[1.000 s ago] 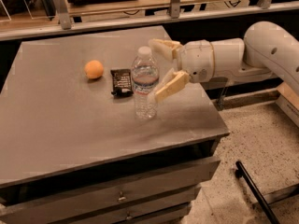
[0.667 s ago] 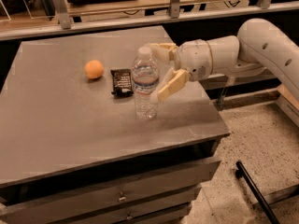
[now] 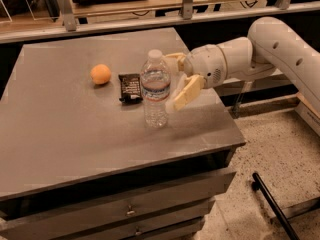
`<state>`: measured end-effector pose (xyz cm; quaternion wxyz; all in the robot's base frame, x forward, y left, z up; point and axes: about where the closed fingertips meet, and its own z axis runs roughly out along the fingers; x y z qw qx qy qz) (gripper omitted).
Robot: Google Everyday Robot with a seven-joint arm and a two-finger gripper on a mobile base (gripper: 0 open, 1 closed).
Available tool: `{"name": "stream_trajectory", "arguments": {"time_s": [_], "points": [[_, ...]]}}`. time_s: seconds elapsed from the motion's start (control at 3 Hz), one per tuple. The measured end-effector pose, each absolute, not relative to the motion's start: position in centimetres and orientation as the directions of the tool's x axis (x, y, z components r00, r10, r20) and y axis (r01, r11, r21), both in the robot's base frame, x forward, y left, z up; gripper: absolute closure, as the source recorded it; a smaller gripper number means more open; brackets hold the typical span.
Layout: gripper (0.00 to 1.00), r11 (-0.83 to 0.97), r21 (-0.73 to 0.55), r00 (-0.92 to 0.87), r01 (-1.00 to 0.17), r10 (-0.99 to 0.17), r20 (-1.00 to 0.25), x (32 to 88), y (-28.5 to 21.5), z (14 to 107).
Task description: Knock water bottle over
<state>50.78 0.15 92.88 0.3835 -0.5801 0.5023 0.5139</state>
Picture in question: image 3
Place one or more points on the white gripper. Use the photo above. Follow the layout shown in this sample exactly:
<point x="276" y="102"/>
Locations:
<point x="206" y="64"/>

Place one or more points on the clear plastic water bottle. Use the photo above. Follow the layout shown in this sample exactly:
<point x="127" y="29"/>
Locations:
<point x="155" y="81"/>

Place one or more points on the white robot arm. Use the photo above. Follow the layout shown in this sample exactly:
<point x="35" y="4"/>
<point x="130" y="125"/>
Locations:
<point x="270" y="45"/>

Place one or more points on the black snack packet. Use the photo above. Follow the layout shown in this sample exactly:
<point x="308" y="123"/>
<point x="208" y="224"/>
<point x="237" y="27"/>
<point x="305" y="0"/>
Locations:
<point x="130" y="88"/>

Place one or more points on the orange fruit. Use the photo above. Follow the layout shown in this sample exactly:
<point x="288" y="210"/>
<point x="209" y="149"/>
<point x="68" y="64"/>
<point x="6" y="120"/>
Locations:
<point x="100" y="74"/>

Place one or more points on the black metal bar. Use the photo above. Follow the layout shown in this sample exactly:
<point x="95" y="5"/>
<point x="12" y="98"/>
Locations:
<point x="258" y="184"/>

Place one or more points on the grey drawer cabinet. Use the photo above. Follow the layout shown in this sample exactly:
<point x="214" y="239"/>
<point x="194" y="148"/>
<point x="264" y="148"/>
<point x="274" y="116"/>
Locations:
<point x="73" y="157"/>

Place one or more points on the upper drawer knob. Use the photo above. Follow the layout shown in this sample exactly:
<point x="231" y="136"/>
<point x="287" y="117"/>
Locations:
<point x="130" y="211"/>

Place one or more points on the drawer knob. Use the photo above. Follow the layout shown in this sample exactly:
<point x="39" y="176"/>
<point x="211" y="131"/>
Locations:
<point x="138" y="231"/>
<point x="130" y="211"/>

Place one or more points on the lower drawer knob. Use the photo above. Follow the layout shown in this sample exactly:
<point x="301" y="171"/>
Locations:
<point x="138" y="231"/>

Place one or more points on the metal railing frame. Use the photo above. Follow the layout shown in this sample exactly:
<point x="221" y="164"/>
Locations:
<point x="78" y="20"/>

